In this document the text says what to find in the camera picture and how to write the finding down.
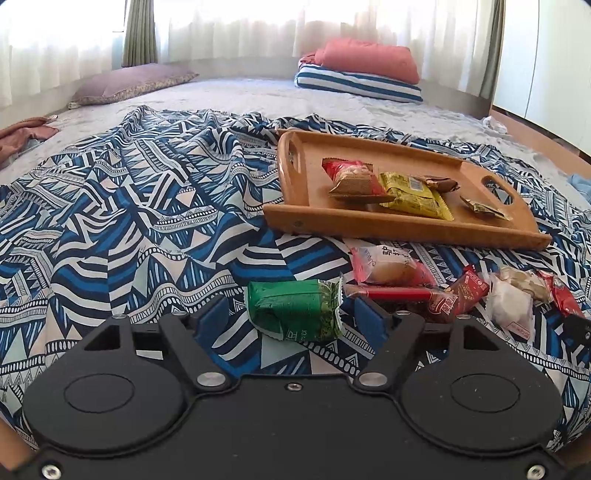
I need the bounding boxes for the green curtain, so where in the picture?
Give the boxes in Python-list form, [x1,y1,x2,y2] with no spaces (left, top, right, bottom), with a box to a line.
[480,0,506,100]
[121,0,160,69]

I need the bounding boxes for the pink pillow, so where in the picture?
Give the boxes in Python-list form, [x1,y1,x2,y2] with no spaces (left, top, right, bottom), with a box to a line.
[299,38,421,86]

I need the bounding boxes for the brown chocolate pie packet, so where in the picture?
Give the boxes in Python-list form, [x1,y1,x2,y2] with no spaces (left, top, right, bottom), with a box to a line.
[413,174,461,193]

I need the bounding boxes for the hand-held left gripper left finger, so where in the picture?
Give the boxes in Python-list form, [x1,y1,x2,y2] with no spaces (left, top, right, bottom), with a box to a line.
[90,295,232,394]

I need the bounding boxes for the small gold sachet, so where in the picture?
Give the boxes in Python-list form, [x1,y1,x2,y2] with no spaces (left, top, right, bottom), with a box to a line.
[459,195,513,222]

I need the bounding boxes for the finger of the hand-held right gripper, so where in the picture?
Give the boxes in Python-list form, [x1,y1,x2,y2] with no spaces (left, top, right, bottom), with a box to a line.
[560,315,591,370]

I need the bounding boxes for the white sheer curtain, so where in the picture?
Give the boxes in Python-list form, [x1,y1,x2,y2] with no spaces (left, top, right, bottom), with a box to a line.
[0,0,492,114]

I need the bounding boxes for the blue striped pillow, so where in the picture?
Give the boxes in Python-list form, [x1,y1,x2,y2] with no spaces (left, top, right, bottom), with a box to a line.
[294,62,424,104]

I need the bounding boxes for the pink pastry packet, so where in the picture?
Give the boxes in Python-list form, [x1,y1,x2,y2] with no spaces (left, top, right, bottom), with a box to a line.
[348,244,437,287]

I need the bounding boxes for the wooden tray with handles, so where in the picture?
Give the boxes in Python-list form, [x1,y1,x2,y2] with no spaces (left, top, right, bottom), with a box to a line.
[262,129,552,251]

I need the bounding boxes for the yellow snack packet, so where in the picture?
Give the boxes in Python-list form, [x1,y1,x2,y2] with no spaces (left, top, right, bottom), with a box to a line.
[378,172,454,221]

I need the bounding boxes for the clear red nut packet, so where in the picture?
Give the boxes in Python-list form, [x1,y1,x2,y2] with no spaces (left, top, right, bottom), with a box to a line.
[496,265,586,319]

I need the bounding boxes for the white pastry packet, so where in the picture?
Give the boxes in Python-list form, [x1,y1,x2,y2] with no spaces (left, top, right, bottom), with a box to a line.
[485,274,536,340]

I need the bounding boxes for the green snack packet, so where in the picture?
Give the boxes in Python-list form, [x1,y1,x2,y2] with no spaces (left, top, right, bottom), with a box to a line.
[247,272,347,343]

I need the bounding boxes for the white wardrobe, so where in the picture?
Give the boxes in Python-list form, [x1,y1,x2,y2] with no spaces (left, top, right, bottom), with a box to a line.
[492,0,591,162]

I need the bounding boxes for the reddish brown cloth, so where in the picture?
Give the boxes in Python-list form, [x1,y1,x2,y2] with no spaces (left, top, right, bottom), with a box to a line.
[0,116,61,169]

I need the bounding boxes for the small dark red packet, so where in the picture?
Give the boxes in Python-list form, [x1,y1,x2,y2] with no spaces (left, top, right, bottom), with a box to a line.
[427,265,490,324]

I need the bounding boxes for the purple pillow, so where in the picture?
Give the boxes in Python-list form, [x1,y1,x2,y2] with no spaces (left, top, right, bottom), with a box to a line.
[68,62,200,109]

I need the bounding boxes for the red peanut bag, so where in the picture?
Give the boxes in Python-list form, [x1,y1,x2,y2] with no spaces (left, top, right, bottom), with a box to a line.
[321,158,398,204]

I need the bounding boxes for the bed with grey sheet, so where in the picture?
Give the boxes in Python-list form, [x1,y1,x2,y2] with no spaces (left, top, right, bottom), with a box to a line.
[0,76,591,208]

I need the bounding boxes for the red label sausage stick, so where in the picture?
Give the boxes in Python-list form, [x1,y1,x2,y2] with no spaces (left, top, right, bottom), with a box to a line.
[342,282,451,305]

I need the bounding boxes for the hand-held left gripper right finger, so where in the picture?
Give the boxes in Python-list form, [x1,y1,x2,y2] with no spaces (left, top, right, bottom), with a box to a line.
[353,295,497,394]

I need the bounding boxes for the white crumpled cloth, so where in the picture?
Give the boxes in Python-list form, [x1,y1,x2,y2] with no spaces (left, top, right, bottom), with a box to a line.
[480,115,513,136]

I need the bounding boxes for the blue white patterned blanket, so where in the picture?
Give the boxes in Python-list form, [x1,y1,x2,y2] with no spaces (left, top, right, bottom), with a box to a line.
[0,105,591,455]

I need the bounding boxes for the light blue cloth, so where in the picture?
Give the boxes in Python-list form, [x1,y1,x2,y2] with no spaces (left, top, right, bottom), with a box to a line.
[567,173,591,204]

